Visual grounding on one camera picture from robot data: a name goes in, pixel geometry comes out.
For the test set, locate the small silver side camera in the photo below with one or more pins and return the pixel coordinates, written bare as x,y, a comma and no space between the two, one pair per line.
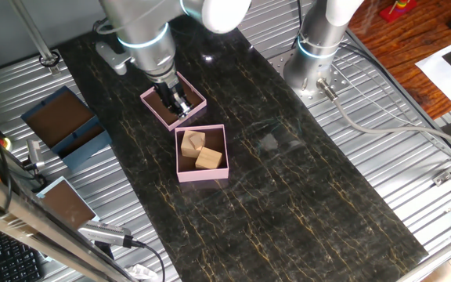
34,150

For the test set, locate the shallow pink box lid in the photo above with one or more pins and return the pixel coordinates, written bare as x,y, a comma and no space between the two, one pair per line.
194,98

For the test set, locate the black keyboard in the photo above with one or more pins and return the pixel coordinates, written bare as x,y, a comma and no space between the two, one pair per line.
10,262

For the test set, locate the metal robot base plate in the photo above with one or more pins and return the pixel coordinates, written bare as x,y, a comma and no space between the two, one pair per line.
278,62

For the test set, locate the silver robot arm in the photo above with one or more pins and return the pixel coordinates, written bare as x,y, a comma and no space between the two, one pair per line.
151,51

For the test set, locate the dark marble pattern mat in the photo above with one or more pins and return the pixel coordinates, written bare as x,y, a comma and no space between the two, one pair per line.
288,196

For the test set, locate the crumpled white tissue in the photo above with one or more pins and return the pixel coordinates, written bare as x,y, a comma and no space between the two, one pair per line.
141,273

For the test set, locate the deep pink gift box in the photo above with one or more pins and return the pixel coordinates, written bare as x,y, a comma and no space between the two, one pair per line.
202,175

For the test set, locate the dark blue cardboard box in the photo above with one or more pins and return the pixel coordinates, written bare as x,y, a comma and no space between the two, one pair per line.
57,117
88,150

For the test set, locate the aluminium frame beam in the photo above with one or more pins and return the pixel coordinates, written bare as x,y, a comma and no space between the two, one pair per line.
33,223

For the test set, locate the small wooden cube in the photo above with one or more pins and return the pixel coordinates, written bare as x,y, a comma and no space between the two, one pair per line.
197,140

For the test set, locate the metal pole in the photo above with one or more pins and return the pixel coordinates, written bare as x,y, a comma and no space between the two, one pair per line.
33,35

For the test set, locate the light blue cardboard box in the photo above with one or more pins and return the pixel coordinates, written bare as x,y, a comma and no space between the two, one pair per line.
67,203

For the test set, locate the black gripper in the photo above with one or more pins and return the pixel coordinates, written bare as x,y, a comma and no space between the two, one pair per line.
167,87

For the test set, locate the red round button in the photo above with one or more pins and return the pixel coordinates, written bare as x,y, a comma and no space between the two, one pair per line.
7,144

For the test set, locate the paper with marker print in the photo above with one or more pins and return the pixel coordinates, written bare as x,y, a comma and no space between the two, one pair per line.
435,68

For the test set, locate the large wooden cube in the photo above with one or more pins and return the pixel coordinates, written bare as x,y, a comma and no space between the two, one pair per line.
186,150
208,158

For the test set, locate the silver camera on stand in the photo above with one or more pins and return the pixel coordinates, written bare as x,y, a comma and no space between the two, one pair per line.
104,233

